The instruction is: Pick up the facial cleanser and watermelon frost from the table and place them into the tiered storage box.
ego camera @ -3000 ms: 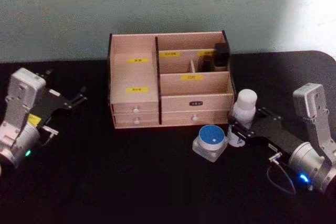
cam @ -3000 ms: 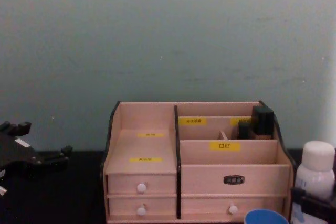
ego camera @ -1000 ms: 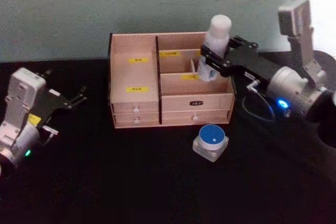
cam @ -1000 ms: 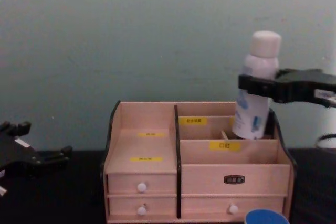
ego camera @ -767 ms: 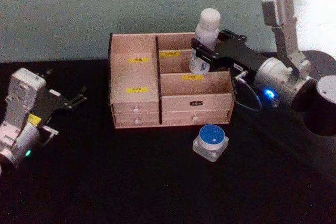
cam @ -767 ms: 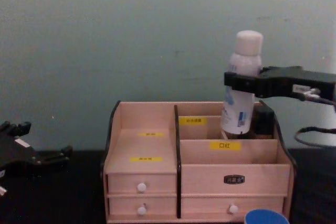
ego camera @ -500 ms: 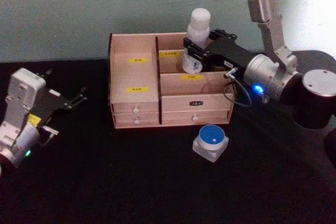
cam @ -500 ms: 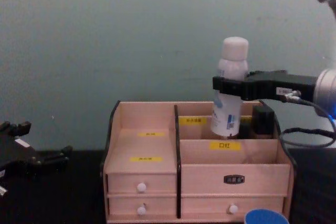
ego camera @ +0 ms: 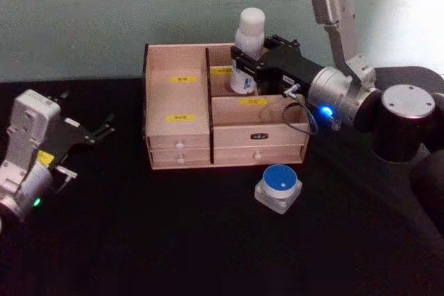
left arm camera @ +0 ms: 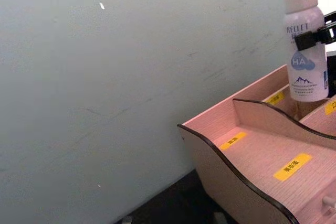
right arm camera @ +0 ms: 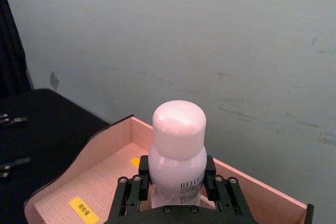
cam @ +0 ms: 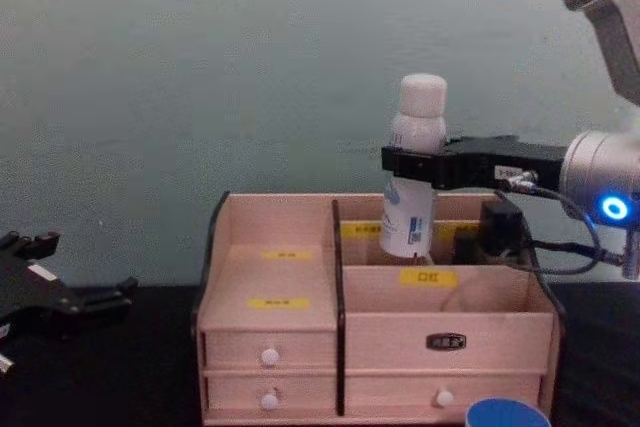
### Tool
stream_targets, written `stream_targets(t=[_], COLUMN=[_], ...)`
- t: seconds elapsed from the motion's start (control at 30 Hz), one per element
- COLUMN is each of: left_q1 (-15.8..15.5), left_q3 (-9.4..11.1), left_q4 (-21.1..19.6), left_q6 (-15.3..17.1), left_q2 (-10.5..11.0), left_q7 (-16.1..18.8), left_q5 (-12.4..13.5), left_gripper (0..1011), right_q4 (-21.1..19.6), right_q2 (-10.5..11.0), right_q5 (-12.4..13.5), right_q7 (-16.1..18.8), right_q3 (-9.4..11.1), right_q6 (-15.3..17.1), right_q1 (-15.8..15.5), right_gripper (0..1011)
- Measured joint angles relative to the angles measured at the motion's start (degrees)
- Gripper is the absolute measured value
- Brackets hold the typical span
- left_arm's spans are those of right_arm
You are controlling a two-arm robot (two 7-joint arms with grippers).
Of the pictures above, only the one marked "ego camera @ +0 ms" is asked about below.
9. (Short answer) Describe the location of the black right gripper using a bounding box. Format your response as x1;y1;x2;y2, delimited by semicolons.
230;34;326;96

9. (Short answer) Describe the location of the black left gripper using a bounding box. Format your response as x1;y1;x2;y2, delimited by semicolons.
36;92;116;174

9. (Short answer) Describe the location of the white spray bottle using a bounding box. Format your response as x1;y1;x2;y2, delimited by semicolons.
229;8;267;96

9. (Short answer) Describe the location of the small wooden drawer, white knob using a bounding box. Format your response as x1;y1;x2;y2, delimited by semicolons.
147;133;211;150
149;149;212;169

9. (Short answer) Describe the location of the pale wooden desk organizer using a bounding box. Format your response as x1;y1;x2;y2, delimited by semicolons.
142;42;311;171

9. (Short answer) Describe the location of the wide wooden drawer, white knob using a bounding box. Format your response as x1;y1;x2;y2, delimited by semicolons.
213;146;307;166

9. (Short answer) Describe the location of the clear jar with blue lid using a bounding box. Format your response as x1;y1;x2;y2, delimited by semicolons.
253;164;303;216

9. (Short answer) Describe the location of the black table cloth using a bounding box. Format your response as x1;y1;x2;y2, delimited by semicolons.
0;65;444;296

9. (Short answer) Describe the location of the thin dark cable, silver plug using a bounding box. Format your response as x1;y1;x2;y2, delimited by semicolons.
281;82;343;136

